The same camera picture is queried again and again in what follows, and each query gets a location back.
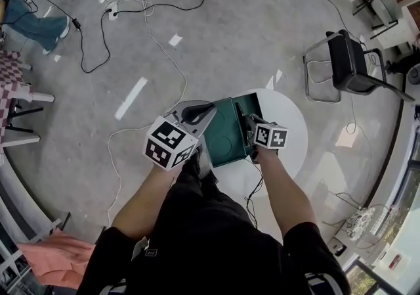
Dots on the black power adapter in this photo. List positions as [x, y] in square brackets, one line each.
[77, 23]

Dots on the grey-green armchair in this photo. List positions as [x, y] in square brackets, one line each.
[387, 8]

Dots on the red checkered tablecloth table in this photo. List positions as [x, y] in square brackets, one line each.
[29, 136]

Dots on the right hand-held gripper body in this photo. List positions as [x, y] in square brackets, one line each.
[270, 136]

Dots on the white bookcase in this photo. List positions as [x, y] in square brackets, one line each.
[397, 27]

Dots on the black mesh cantilever chair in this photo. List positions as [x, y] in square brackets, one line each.
[348, 60]

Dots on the round white side table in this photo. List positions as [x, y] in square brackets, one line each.
[293, 136]

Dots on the person's right forearm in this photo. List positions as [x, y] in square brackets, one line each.
[285, 195]

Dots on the person's black clothing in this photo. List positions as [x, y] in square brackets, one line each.
[210, 247]

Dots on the white power strip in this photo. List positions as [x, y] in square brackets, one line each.
[112, 11]

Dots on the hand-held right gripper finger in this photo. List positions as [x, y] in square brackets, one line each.
[244, 121]

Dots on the person's left forearm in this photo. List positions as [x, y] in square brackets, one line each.
[141, 208]

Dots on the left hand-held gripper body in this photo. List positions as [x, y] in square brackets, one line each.
[167, 142]

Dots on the pink cloth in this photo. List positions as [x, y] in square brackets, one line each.
[55, 257]

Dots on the dark green box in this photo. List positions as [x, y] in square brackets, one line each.
[223, 136]

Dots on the red checkered tablecloth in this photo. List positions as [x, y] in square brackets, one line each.
[8, 90]

